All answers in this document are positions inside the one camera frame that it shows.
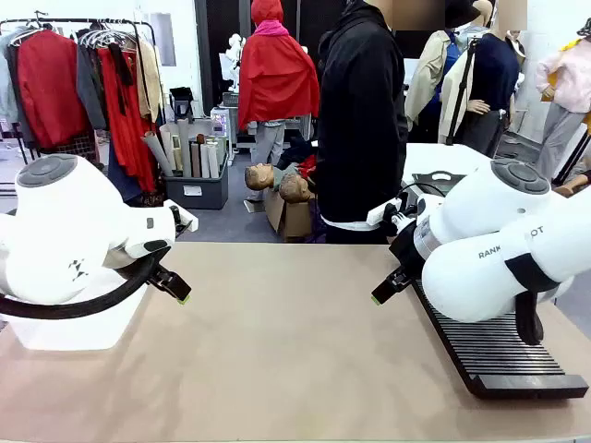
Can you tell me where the black hat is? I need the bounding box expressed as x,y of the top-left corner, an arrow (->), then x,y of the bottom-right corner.
444,0 -> 482,30

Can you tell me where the black slotted PCB rack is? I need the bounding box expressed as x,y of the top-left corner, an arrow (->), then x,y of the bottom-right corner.
409,275 -> 590,401

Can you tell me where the mannequin in red cape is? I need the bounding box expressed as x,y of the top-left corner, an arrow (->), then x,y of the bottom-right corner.
236,0 -> 321,202

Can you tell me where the black clothes rack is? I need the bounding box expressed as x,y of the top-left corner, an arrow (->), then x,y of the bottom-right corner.
0,11 -> 168,163

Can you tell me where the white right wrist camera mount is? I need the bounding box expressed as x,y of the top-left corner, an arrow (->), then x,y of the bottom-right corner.
367,198 -> 404,228

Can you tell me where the mannequin in pink top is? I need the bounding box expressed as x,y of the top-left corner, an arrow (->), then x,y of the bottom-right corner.
534,17 -> 591,182

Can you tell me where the light grey hanging garment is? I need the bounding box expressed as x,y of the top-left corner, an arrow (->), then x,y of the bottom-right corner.
0,26 -> 25,126

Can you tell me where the white side table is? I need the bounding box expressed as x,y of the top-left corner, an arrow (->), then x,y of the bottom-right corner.
400,142 -> 496,186

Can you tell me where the grey bin with label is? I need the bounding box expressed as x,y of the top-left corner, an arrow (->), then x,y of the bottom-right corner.
161,151 -> 231,211

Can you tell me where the beige paper roll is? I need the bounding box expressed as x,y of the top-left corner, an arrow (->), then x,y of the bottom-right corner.
159,123 -> 180,173

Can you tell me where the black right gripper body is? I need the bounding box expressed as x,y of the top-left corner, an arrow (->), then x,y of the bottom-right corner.
390,221 -> 425,279

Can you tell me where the beige hanging garment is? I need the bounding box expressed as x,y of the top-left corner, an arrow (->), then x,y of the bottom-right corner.
135,39 -> 163,125

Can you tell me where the mannequin in beige coat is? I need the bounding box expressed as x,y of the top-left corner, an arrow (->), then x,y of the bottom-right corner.
403,0 -> 477,145

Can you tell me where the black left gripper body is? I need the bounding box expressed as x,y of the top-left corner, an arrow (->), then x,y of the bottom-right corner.
147,263 -> 179,292

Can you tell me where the dark grey hanging garment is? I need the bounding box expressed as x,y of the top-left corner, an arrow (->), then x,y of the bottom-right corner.
75,40 -> 108,134

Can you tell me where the person in black jacket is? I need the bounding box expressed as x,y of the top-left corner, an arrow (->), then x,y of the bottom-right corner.
315,0 -> 410,245

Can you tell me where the white robot figure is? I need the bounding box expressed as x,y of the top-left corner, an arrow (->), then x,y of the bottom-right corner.
218,32 -> 248,93

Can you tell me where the black tripod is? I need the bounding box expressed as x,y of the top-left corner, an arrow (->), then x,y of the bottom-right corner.
444,38 -> 482,147

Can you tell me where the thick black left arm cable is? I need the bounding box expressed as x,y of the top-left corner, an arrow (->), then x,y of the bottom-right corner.
0,246 -> 173,320

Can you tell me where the red jacket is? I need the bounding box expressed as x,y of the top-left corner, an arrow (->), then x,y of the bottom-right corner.
16,30 -> 92,150

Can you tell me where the mannequin head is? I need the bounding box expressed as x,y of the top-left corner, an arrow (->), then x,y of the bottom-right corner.
278,173 -> 312,205
244,162 -> 279,192

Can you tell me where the clear plastic storage box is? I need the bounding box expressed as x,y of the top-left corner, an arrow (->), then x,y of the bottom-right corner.
6,271 -> 150,352

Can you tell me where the brown cardboard box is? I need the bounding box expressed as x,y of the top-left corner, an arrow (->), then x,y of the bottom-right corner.
264,186 -> 320,243

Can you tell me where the long red dress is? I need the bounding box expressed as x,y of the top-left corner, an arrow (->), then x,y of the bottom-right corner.
98,45 -> 159,194

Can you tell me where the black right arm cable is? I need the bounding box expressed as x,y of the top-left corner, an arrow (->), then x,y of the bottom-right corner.
503,252 -> 556,347

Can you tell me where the mannequin in navy top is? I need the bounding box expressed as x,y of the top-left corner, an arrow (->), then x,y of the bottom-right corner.
454,0 -> 528,159

